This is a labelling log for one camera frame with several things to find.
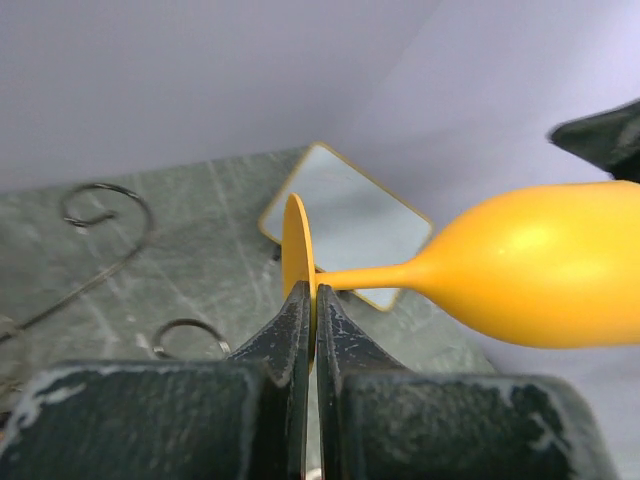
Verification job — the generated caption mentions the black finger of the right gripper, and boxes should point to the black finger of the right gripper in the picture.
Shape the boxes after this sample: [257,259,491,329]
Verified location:
[547,99,639,181]

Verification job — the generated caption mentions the white board yellow rim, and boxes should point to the white board yellow rim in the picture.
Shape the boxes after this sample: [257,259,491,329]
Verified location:
[257,141,435,314]

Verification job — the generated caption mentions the copper wire glass rack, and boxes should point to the copper wire glass rack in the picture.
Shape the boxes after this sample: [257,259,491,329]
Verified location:
[1,182,231,360]

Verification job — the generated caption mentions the orange plastic wine glass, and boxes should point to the orange plastic wine glass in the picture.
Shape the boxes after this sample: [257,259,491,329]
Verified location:
[281,180,639,349]

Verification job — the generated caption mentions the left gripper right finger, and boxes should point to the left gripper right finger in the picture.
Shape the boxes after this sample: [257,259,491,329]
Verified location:
[316,286,618,479]

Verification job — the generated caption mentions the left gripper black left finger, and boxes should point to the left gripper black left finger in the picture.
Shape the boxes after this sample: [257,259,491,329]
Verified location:
[1,283,311,479]

